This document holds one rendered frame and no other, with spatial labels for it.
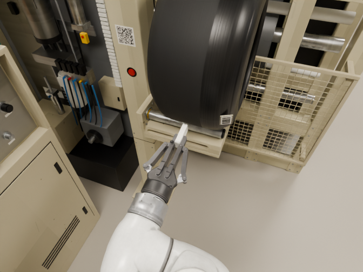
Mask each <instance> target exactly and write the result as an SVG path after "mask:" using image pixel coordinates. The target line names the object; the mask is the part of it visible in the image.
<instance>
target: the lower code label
mask: <svg viewBox="0 0 363 272"><path fill-rule="evenodd" d="M115 28H116V33H117V38H118V44H123V45H128V46H134V47H136V44H135V37H134V33H133V28H131V27H127V26H121V25H115Z"/></svg>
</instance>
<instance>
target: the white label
mask: <svg viewBox="0 0 363 272"><path fill-rule="evenodd" d="M232 119H233V115H221V116H220V125H228V124H232Z"/></svg>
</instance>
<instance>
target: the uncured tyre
mask: <svg viewBox="0 0 363 272"><path fill-rule="evenodd" d="M267 6H268V0H157V3H156V7H155V9H154V13H153V17H152V22H151V28H150V34H149V43H148V50H147V76H148V82H149V88H150V92H151V95H152V97H153V100H154V101H155V103H156V104H157V106H158V108H159V110H160V111H161V113H162V114H164V115H165V116H167V117H169V118H170V119H173V120H177V121H181V122H184V123H187V124H191V125H195V126H199V127H203V128H207V129H210V130H222V129H223V128H225V127H227V126H229V125H231V124H228V125H220V116H221V115H233V119H232V124H233V122H234V120H235V118H236V116H237V114H238V112H239V110H240V107H241V104H242V102H243V98H244V95H245V92H246V89H247V85H248V81H249V79H250V75H251V72H252V68H253V64H254V60H255V57H256V54H257V49H258V45H259V41H260V37H261V33H262V30H263V25H264V21H265V16H266V11H267Z"/></svg>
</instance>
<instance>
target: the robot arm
mask: <svg viewBox="0 0 363 272"><path fill-rule="evenodd" d="M187 132H188V125H187V124H183V125H182V127H181V129H180V131H179V133H178V134H175V135H174V137H173V139H172V140H171V141H170V142H164V143H163V144H162V145H161V146H160V147H159V149H158V150H157V151H156V153H155V154H154V155H153V156H152V157H151V159H150V160H149V161H147V162H146V163H144V164H143V168H144V171H146V172H147V179H146V181H145V183H144V185H143V188H142V190H141V193H137V194H136V196H135V198H134V200H133V202H132V204H131V206H130V208H129V209H128V211H127V213H126V215H125V217H124V218H123V219H122V220H121V222H120V223H119V224H118V226H117V227H116V229H115V231H114V232H113V234H112V236H111V238H110V241H109V243H108V246H107V248H106V252H105V255H104V258H103V261H102V265H101V268H100V272H229V270H228V269H227V268H226V267H225V265H224V264H223V263H222V262H221V261H219V260H218V259H217V258H216V257H214V256H213V255H211V254H209V253H207V252H206V251H204V250H202V249H200V248H197V247H195V246H193V245H191V244H188V243H186V242H182V241H178V240H175V239H173V238H171V237H169V236H167V235H165V234H164V233H163V232H161V231H160V228H161V226H162V224H163V221H164V218H165V215H166V213H167V211H168V208H169V207H168V205H167V203H168V201H169V199H170V196H171V194H172V191H173V189H174V188H175V187H176V186H177V184H179V183H184V184H186V183H187V177H186V168H187V159H188V154H189V153H188V148H185V147H184V146H185V144H186V142H187V137H186V134H187ZM175 147H176V148H177V150H176V152H175V155H174V157H173V159H172V161H171V163H170V164H169V167H167V164H168V162H169V160H170V158H171V155H172V153H173V151H174V148H175ZM165 152H166V153H165ZM164 153H165V155H164V157H163V159H162V161H161V162H160V164H159V166H157V167H156V168H154V169H152V167H153V166H154V165H155V164H156V163H157V162H158V160H159V159H160V158H161V157H162V156H163V154H164ZM182 153H183V159H182V164H181V174H180V175H179V177H178V179H177V178H176V175H175V169H176V166H177V164H178V161H179V159H180V157H181V154H182Z"/></svg>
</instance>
